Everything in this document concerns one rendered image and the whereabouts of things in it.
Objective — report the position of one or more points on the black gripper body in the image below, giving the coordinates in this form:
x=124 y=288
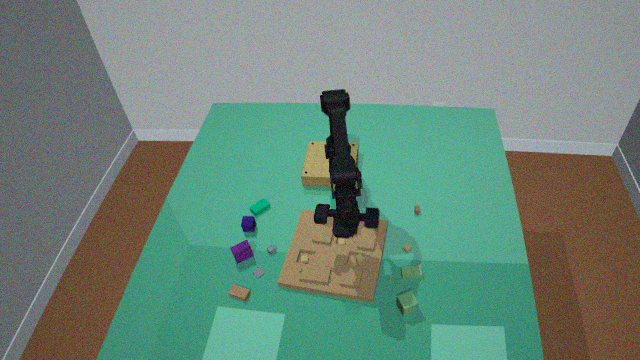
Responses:
x=323 y=211

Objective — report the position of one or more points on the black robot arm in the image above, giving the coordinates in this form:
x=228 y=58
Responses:
x=342 y=167

